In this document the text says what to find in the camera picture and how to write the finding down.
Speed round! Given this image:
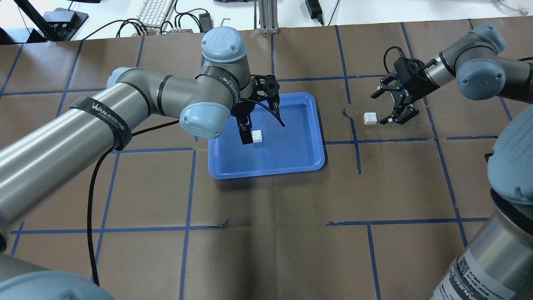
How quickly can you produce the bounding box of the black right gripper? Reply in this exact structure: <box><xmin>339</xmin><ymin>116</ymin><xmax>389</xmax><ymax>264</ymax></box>
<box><xmin>371</xmin><ymin>57</ymin><xmax>438</xmax><ymax>125</ymax></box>

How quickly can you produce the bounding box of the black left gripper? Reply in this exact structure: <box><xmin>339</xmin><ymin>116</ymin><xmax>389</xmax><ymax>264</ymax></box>
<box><xmin>232</xmin><ymin>74</ymin><xmax>286</xmax><ymax>145</ymax></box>

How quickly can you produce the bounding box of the white block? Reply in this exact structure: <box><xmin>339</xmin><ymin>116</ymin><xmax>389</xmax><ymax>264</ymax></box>
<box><xmin>363</xmin><ymin>112</ymin><xmax>378</xmax><ymax>125</ymax></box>
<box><xmin>251</xmin><ymin>130</ymin><xmax>263</xmax><ymax>144</ymax></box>

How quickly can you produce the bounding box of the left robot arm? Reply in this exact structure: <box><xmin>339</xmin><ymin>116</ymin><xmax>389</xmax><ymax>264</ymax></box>
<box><xmin>0</xmin><ymin>27</ymin><xmax>280</xmax><ymax>251</ymax></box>

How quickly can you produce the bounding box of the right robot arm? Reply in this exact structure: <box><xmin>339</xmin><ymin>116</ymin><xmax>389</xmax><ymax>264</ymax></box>
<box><xmin>371</xmin><ymin>22</ymin><xmax>533</xmax><ymax>300</ymax></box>

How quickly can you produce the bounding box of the blue plastic tray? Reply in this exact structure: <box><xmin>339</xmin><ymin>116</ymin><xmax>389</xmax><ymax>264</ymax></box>
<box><xmin>208</xmin><ymin>92</ymin><xmax>326</xmax><ymax>179</ymax></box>

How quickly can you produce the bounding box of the black power adapter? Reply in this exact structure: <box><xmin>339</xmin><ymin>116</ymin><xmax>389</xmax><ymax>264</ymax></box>
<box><xmin>304</xmin><ymin>0</ymin><xmax>322</xmax><ymax>20</ymax></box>

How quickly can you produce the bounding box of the white keyboard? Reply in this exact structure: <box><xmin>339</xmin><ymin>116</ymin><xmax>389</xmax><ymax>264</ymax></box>
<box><xmin>136</xmin><ymin>0</ymin><xmax>175</xmax><ymax>28</ymax></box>

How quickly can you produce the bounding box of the brown paper table cover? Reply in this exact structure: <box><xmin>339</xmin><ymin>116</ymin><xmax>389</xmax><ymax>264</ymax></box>
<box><xmin>0</xmin><ymin>17</ymin><xmax>532</xmax><ymax>300</ymax></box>

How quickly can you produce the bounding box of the aluminium frame post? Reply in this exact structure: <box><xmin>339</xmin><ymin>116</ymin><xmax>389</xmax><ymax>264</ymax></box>
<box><xmin>255</xmin><ymin>0</ymin><xmax>279</xmax><ymax>34</ymax></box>

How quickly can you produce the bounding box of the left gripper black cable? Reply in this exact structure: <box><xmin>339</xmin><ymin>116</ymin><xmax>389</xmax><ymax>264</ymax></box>
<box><xmin>87</xmin><ymin>119</ymin><xmax>184</xmax><ymax>286</ymax></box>

